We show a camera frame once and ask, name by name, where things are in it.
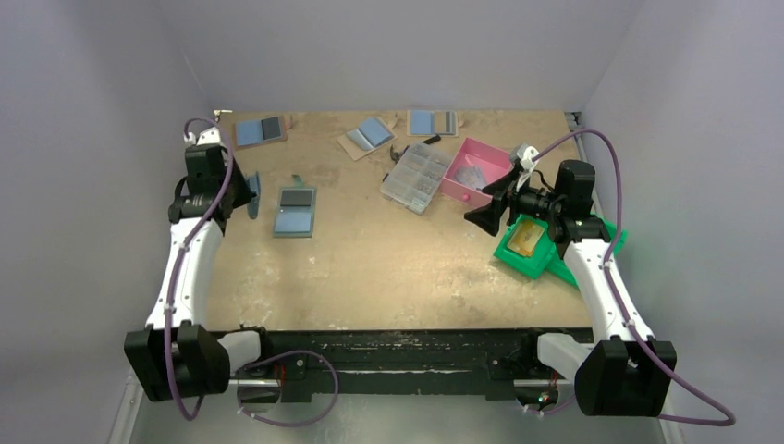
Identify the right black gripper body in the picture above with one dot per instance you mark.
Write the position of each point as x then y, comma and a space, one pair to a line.
506, 200

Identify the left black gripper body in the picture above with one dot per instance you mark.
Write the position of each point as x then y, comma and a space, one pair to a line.
224, 183

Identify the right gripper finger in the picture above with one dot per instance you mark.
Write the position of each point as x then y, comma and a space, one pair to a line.
488, 217
507, 185

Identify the blue card holder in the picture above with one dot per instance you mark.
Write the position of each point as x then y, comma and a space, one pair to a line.
254, 183

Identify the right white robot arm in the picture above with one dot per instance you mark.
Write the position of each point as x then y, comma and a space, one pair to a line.
625, 373

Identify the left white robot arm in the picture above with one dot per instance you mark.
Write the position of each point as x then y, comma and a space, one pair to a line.
175, 356

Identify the cards in pink bin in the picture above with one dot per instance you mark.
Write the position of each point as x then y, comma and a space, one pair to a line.
471, 177

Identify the gold credit card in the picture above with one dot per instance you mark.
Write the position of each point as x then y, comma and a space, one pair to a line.
525, 238

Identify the teal open card holder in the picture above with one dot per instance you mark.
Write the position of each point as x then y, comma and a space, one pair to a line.
295, 211

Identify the brown open card holder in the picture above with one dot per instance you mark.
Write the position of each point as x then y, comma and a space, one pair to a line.
259, 131

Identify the beige open card holder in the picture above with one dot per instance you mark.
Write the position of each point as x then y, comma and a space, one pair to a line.
421, 123

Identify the tan open card holder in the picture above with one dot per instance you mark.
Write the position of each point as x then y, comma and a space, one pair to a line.
370, 136

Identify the pink plastic bin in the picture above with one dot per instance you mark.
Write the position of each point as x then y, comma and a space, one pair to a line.
475, 165

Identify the clear plastic organizer box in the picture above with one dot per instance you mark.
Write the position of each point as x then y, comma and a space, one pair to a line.
416, 177

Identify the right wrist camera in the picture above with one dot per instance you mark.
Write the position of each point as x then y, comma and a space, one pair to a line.
524, 160

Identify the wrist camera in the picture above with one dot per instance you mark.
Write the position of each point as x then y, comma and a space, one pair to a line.
524, 160
211, 136

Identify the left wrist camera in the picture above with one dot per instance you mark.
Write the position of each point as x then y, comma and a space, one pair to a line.
211, 136

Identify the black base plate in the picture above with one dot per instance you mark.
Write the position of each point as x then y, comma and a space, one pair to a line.
498, 364

